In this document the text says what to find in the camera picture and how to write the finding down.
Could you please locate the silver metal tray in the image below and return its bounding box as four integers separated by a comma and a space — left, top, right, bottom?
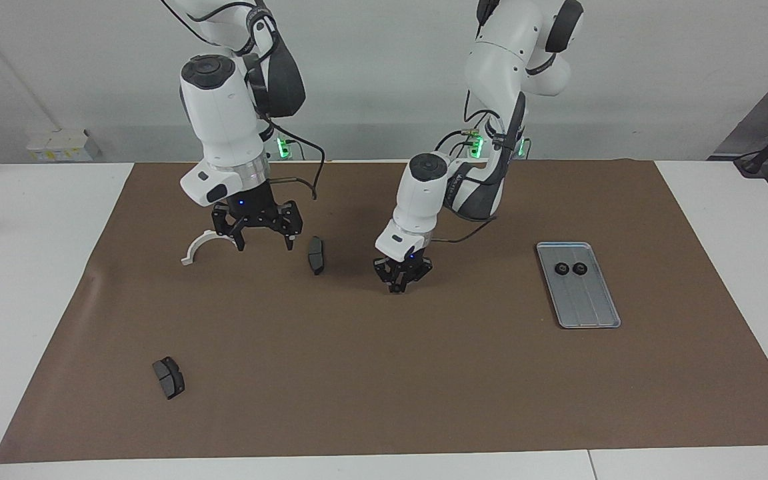
536, 241, 622, 329

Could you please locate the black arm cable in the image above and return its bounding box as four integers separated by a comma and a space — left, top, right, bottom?
161, 0, 325, 201
433, 215, 498, 244

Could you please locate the short grey brake pad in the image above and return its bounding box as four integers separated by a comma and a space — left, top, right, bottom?
152, 357, 186, 401

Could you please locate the long grey brake pad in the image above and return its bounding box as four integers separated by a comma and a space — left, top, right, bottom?
307, 235, 327, 275

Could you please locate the black base cable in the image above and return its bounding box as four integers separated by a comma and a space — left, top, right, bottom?
434, 90, 491, 159

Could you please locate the brown table mat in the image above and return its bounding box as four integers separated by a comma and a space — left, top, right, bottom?
0, 160, 768, 464

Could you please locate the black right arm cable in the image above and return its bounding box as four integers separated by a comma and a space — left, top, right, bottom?
161, 0, 325, 201

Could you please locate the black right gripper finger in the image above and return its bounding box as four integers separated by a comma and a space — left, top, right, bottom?
213, 204, 246, 252
279, 200, 303, 251

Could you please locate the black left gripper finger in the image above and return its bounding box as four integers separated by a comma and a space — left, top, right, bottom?
375, 260, 399, 293
399, 262, 433, 293

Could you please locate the white wall box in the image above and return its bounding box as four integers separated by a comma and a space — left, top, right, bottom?
26, 129, 102, 163

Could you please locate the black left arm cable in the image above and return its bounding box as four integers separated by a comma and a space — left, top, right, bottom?
433, 215, 498, 244

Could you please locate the white curved plastic bracket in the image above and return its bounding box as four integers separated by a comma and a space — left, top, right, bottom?
181, 230, 245, 266

